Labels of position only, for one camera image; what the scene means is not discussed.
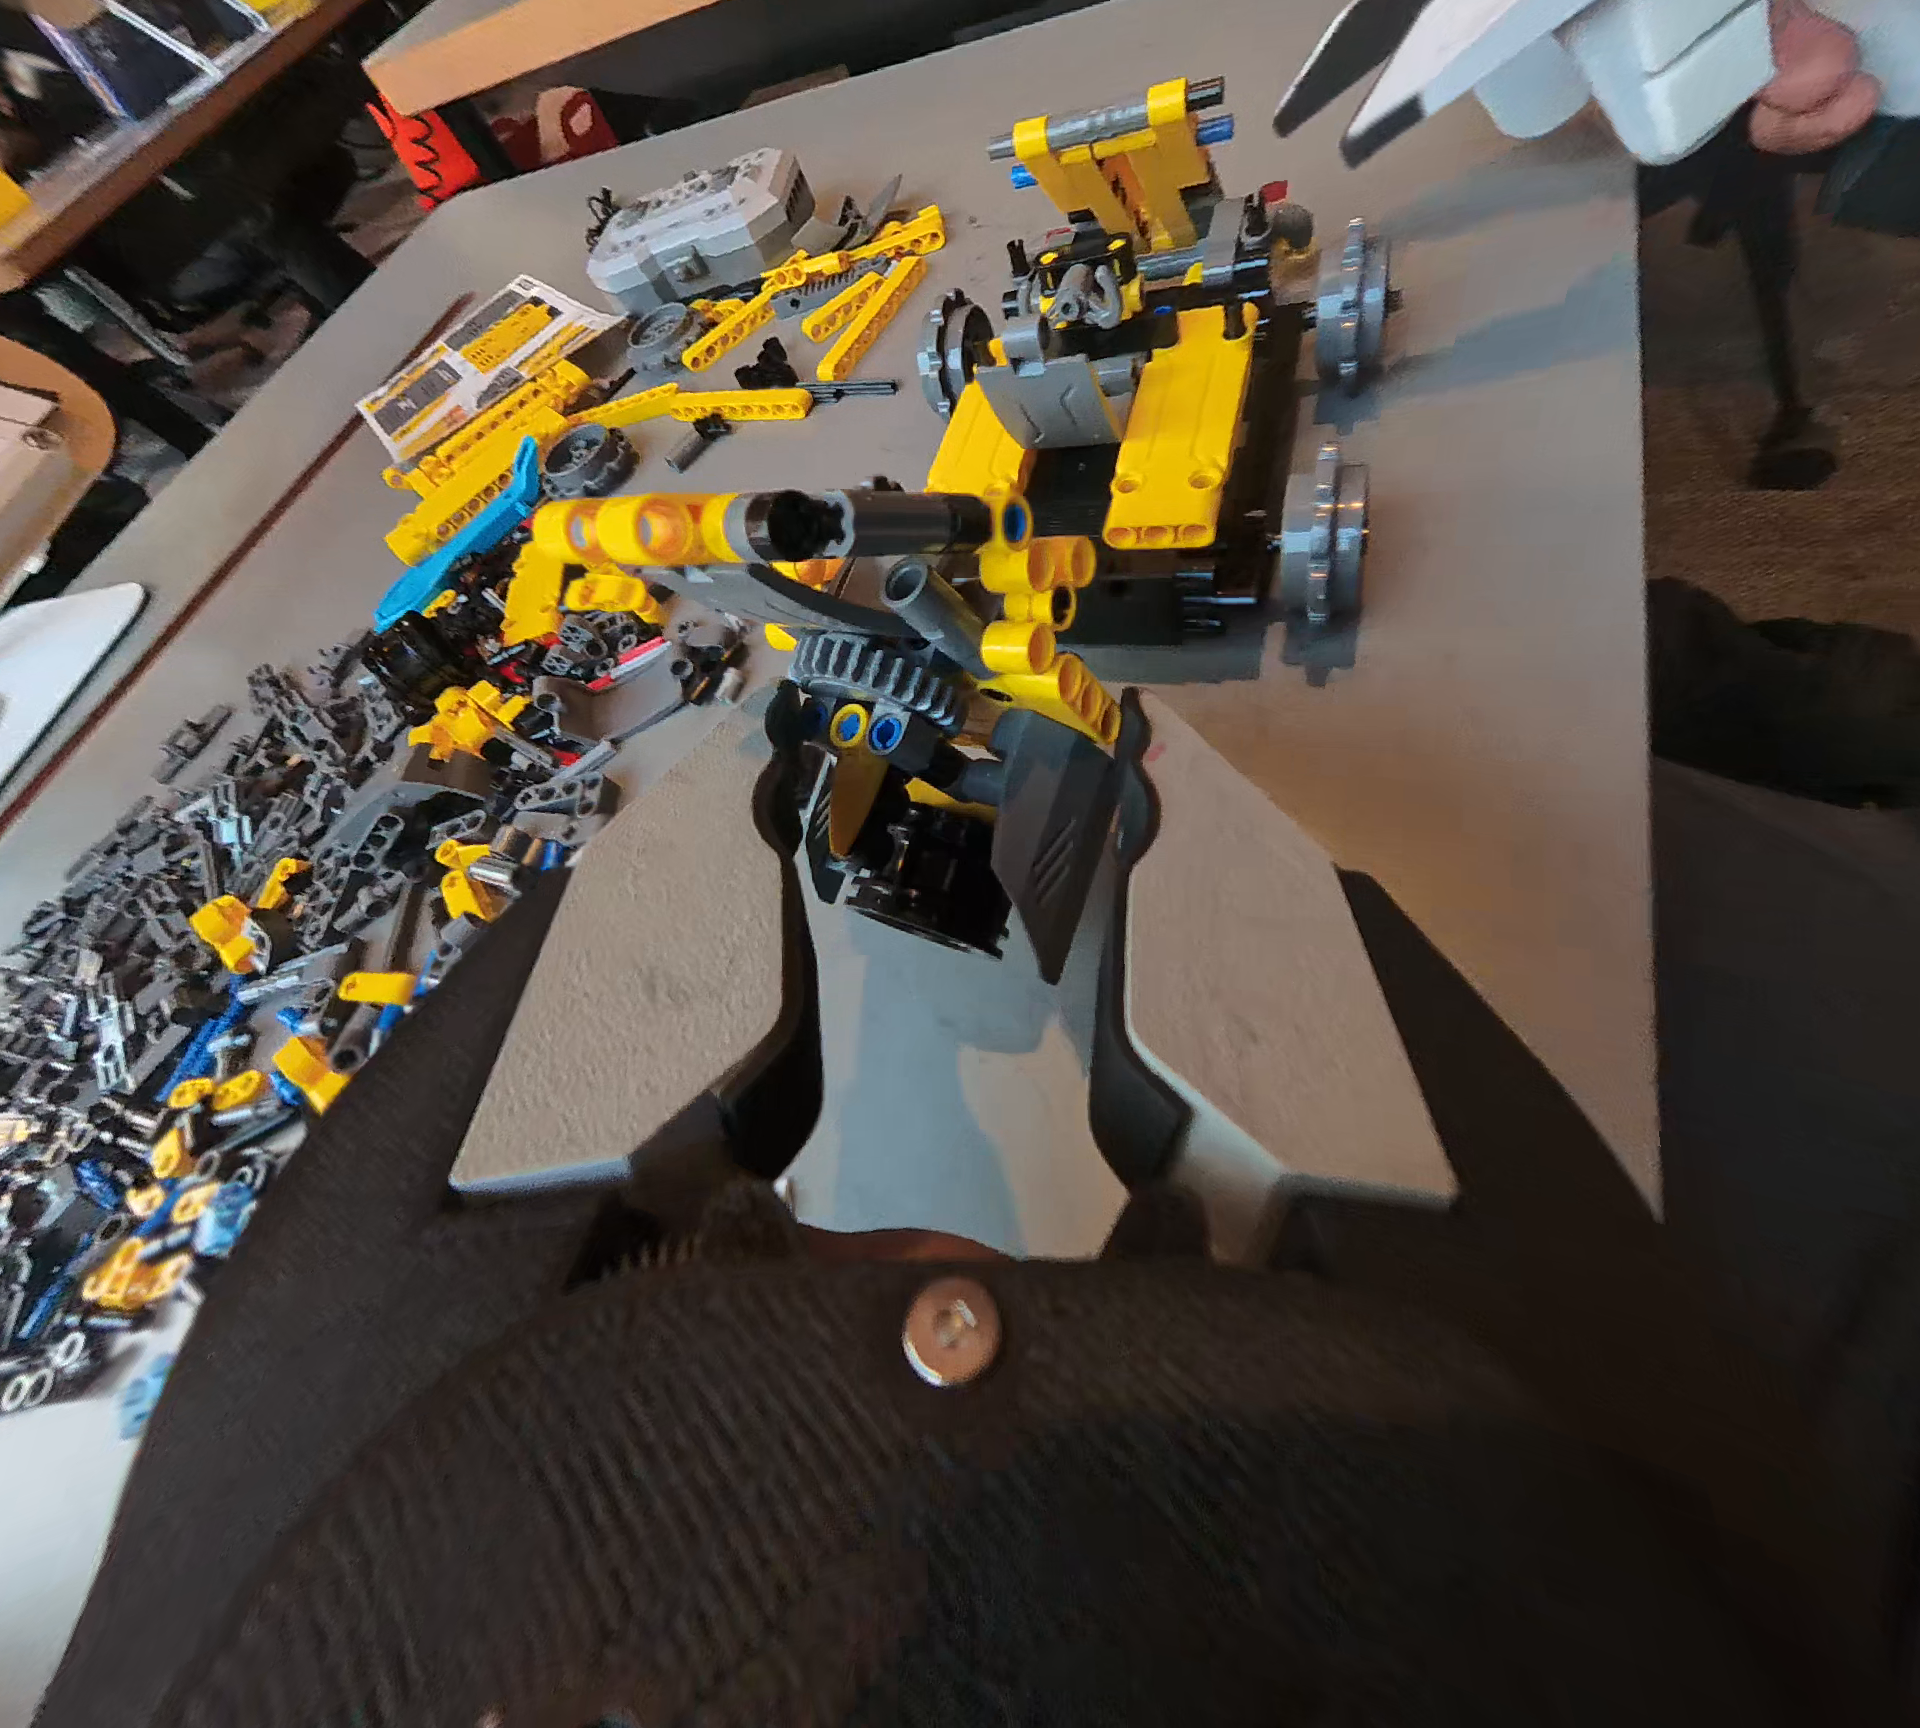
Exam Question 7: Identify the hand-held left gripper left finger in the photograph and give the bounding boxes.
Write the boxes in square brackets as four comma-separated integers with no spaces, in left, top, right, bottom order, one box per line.
[445,707,827,1197]

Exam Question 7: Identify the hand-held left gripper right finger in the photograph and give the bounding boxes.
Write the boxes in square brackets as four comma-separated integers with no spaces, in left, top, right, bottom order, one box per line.
[1087,690,1460,1225]

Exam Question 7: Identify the yellow brick assembly with gear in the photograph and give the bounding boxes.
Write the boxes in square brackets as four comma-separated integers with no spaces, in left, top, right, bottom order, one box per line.
[757,617,1158,989]

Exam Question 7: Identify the yellow black brick vehicle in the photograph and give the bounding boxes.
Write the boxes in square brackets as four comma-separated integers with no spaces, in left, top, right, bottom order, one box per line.
[911,76,1401,654]

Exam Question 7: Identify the yellow brick arm with piston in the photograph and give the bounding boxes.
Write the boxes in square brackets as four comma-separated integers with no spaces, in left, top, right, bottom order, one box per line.
[528,481,1123,745]

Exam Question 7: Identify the grey desk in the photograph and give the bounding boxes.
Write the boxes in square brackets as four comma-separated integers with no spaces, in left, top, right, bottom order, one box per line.
[0,0,1668,1728]

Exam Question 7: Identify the pile of loose building bricks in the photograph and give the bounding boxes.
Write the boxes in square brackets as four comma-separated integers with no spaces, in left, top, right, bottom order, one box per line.
[0,526,784,1417]

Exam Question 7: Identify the person's legs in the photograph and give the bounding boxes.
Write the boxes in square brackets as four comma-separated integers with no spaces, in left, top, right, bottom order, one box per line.
[1641,575,1920,1728]

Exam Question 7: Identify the yellow and blue beam stack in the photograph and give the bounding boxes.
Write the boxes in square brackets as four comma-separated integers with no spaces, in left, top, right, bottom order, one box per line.
[372,355,607,631]

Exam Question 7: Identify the scattered long yellow beams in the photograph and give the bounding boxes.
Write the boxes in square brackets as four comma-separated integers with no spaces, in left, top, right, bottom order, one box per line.
[577,202,948,442]

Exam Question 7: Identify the clear sticker sheet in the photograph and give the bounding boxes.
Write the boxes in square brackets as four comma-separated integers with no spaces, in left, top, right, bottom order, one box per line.
[353,271,626,442]

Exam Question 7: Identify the grey battery box brick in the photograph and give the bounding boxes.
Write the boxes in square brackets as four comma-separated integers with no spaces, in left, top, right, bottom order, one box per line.
[581,149,819,321]

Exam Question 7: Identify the red object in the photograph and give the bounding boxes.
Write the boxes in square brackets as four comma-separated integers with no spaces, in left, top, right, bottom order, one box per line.
[365,90,485,210]

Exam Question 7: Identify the clear acrylic box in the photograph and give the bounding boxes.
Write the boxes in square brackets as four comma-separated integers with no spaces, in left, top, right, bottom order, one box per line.
[30,0,274,121]

